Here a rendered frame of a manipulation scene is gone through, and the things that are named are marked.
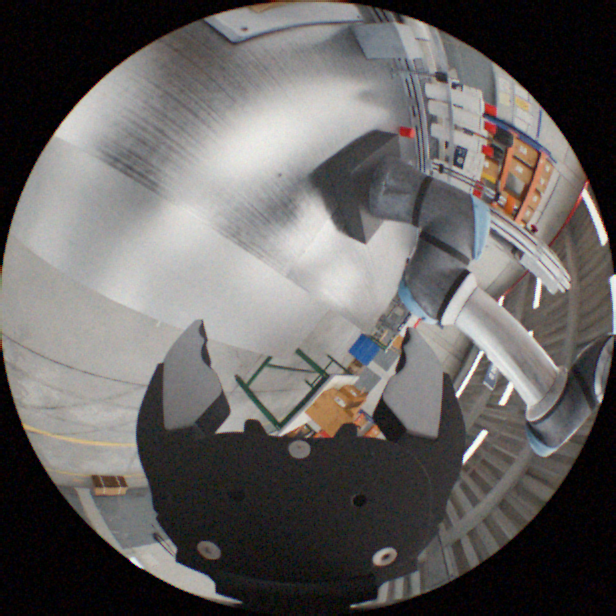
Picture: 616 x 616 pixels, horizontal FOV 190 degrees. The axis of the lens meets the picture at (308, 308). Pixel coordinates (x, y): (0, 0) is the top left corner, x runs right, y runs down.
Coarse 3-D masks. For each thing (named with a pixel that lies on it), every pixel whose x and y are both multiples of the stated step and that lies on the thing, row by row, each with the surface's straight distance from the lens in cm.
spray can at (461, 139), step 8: (432, 128) 71; (440, 128) 71; (448, 128) 72; (440, 136) 71; (448, 136) 70; (456, 136) 70; (464, 136) 70; (456, 144) 72; (464, 144) 70; (472, 144) 69; (480, 144) 70; (488, 152) 70
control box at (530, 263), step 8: (528, 232) 79; (520, 256) 75; (528, 256) 73; (528, 264) 74; (536, 264) 74; (560, 264) 78; (536, 272) 75; (544, 272) 76; (544, 280) 77; (552, 280) 78; (552, 288) 80
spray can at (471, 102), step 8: (424, 88) 66; (432, 88) 66; (440, 88) 66; (432, 96) 67; (440, 96) 66; (456, 96) 65; (464, 96) 65; (472, 96) 65; (456, 104) 66; (464, 104) 65; (472, 104) 64; (480, 104) 64; (488, 104) 66; (480, 112) 65; (488, 112) 65; (496, 112) 65
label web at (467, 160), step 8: (456, 152) 105; (464, 152) 107; (472, 152) 110; (480, 152) 113; (456, 160) 100; (464, 160) 101; (472, 160) 104; (480, 160) 106; (464, 168) 99; (472, 168) 99; (480, 168) 101; (480, 176) 99
